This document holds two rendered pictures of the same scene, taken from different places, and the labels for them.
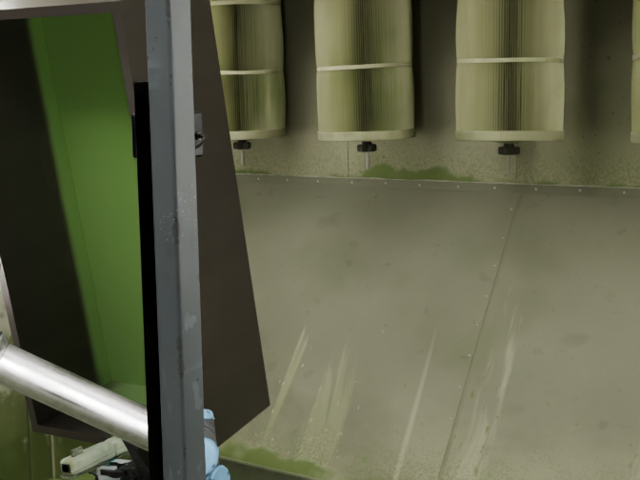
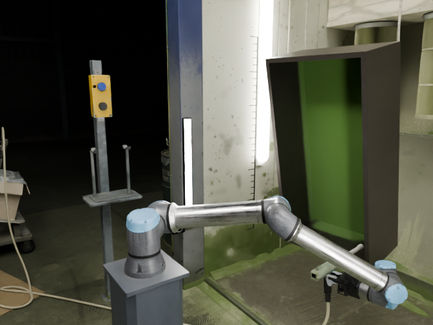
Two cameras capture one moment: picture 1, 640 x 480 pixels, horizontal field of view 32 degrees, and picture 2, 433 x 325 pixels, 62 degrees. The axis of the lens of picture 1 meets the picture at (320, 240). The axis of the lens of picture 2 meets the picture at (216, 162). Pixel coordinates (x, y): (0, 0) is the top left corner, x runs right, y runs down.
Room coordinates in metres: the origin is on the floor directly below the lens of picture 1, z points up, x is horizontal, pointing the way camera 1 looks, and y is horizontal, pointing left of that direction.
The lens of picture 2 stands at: (0.86, 0.57, 1.48)
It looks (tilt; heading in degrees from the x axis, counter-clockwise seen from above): 12 degrees down; 18
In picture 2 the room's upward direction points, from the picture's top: straight up
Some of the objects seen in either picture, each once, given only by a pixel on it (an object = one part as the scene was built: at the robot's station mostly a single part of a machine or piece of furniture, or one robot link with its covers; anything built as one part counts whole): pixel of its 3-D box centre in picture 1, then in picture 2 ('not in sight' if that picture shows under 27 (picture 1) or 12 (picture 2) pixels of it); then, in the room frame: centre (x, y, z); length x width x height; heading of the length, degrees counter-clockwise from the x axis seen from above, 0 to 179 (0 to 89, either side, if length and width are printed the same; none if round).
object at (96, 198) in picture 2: not in sight; (111, 171); (2.76, 1.89, 0.95); 0.26 x 0.15 x 0.32; 143
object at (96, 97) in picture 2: not in sight; (100, 96); (2.82, 1.97, 1.42); 0.12 x 0.06 x 0.26; 143
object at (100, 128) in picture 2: not in sight; (103, 186); (2.85, 2.02, 0.82); 0.06 x 0.06 x 1.64; 53
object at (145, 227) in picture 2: not in sight; (144, 230); (2.25, 1.37, 0.83); 0.17 x 0.15 x 0.18; 8
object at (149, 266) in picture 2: not in sight; (144, 258); (2.24, 1.37, 0.69); 0.19 x 0.19 x 0.10
